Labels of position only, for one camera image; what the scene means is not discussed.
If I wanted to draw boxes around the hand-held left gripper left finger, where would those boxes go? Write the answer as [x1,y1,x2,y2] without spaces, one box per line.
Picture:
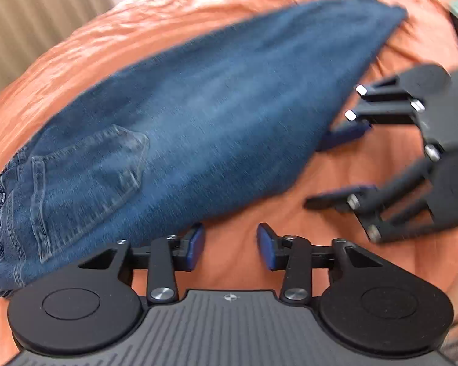
[78,224,207,304]

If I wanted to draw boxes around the orange bed sheet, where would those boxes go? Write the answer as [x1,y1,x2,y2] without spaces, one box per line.
[0,0,458,366]

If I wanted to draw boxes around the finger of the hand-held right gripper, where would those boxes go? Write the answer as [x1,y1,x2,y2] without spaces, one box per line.
[316,73,428,152]
[304,145,441,244]

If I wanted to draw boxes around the beige pleated curtain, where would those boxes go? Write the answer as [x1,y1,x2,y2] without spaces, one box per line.
[0,0,116,104]

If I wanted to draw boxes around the blue denim pants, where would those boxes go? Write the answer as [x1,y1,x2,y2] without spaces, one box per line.
[0,0,409,299]

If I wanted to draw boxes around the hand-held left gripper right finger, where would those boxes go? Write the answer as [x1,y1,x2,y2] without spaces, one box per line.
[256,224,383,303]

